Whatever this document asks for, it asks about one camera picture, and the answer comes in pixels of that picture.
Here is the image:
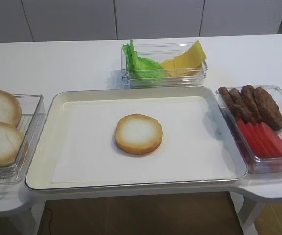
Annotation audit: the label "green lettuce leaf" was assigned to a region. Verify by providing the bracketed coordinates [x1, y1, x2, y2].
[122, 39, 165, 79]

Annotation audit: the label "clear lettuce cheese container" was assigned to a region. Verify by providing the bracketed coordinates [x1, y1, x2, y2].
[121, 42, 208, 89]

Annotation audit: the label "yellow cheese slices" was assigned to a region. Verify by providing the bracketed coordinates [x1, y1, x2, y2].
[161, 40, 207, 77]

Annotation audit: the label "bun half on tray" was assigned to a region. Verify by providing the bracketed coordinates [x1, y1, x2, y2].
[114, 114, 163, 155]

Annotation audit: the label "white serving tray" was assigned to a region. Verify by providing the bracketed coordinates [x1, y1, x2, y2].
[26, 86, 247, 191]

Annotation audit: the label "white paper tray liner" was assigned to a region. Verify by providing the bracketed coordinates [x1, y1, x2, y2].
[52, 96, 246, 186]

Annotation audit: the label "leftmost brown meat patty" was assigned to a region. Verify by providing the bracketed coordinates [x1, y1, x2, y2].
[218, 87, 242, 120]

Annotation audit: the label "brown meat patty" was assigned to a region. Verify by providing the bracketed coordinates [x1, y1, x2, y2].
[218, 87, 242, 120]
[254, 87, 282, 131]
[229, 88, 256, 124]
[241, 85, 263, 123]

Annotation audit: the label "clear bun container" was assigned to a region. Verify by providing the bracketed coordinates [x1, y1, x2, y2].
[0, 94, 46, 185]

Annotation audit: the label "clear patty tomato container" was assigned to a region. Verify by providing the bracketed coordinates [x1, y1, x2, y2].
[216, 85, 282, 174]

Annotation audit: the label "red tomato slices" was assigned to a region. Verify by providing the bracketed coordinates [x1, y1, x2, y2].
[237, 119, 282, 158]

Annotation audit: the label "rightmost brown meat patty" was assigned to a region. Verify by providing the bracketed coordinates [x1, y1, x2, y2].
[254, 87, 282, 131]

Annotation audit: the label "front bun half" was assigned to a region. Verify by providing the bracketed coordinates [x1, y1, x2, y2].
[0, 123, 24, 167]

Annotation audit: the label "rear bun half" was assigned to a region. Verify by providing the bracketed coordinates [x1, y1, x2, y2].
[0, 90, 22, 127]

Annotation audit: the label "white table leg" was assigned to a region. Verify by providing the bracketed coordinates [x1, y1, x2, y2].
[235, 200, 266, 235]

